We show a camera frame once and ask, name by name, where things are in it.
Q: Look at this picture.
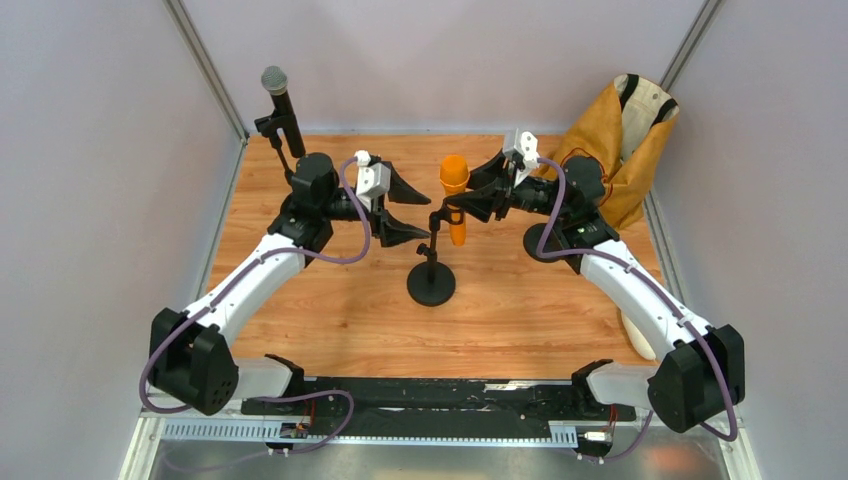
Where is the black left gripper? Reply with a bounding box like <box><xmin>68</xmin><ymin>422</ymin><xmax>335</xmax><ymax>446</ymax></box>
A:
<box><xmin>321</xmin><ymin>163</ymin><xmax>430</xmax><ymax>249</ymax></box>

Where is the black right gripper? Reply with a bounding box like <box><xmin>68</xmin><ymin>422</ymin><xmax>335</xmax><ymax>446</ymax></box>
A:
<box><xmin>446</xmin><ymin>147</ymin><xmax>570</xmax><ymax>221</ymax></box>

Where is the orange microphone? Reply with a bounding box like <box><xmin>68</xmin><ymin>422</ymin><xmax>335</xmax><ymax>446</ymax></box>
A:
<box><xmin>439</xmin><ymin>154</ymin><xmax>471</xmax><ymax>248</ymax></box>

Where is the black microphone stand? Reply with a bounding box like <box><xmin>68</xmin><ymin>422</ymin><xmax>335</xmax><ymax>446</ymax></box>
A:
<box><xmin>522</xmin><ymin>221</ymin><xmax>570</xmax><ymax>264</ymax></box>
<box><xmin>254</xmin><ymin>114</ymin><xmax>305</xmax><ymax>184</ymax></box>
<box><xmin>406</xmin><ymin>203</ymin><xmax>458</xmax><ymax>307</ymax></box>

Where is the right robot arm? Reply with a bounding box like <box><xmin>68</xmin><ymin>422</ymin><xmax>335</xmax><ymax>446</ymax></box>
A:
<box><xmin>446</xmin><ymin>153</ymin><xmax>745</xmax><ymax>441</ymax></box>

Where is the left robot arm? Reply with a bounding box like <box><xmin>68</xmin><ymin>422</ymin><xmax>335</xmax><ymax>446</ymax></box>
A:
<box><xmin>138</xmin><ymin>150</ymin><xmax>430</xmax><ymax>415</ymax></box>

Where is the black grey-headed microphone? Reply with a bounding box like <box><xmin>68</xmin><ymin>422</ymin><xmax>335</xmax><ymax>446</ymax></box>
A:
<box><xmin>255</xmin><ymin>66</ymin><xmax>306</xmax><ymax>159</ymax></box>

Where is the brown paper bag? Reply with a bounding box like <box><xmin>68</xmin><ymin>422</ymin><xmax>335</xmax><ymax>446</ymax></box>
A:
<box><xmin>551</xmin><ymin>74</ymin><xmax>680</xmax><ymax>230</ymax></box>

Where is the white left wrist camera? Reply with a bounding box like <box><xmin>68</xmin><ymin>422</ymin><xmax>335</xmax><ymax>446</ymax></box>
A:
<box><xmin>354</xmin><ymin>150</ymin><xmax>391</xmax><ymax>212</ymax></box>

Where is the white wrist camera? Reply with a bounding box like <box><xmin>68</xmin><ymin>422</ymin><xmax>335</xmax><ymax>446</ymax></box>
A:
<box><xmin>354</xmin><ymin>150</ymin><xmax>391</xmax><ymax>212</ymax></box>
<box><xmin>502</xmin><ymin>129</ymin><xmax>540</xmax><ymax>187</ymax></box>

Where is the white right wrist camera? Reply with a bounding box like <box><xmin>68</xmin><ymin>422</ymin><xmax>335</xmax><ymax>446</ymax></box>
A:
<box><xmin>502</xmin><ymin>129</ymin><xmax>540</xmax><ymax>187</ymax></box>

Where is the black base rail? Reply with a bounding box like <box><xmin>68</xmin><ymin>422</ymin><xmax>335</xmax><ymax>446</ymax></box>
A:
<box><xmin>158</xmin><ymin>376</ymin><xmax>639</xmax><ymax>458</ymax></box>

